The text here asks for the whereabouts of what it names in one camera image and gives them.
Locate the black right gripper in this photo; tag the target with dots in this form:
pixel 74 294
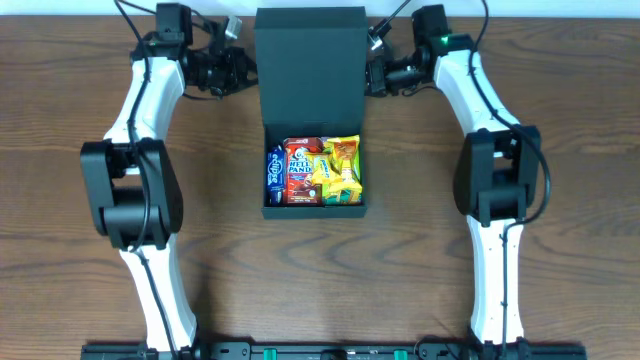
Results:
pixel 376 78

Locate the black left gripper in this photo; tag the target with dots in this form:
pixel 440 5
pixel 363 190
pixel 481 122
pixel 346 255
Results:
pixel 238 70

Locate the red Hello Panda box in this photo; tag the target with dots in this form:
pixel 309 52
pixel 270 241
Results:
pixel 299 170

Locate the blue Eclipse mint tin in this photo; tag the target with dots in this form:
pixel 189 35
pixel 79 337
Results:
pixel 275 175

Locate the yellow sandwich cracker packet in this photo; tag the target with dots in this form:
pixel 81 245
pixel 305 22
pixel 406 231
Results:
pixel 344 157

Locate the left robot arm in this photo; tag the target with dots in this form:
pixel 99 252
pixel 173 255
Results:
pixel 133 192

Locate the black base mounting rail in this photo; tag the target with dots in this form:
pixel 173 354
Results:
pixel 246 351

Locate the small yellow orange snack packet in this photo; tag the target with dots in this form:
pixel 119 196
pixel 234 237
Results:
pixel 322 172

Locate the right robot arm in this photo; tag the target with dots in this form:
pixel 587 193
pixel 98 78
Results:
pixel 495 178

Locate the green Pretz snack box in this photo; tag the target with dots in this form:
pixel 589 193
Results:
pixel 342 193

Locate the black gift box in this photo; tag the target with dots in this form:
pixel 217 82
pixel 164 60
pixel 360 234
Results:
pixel 311 71

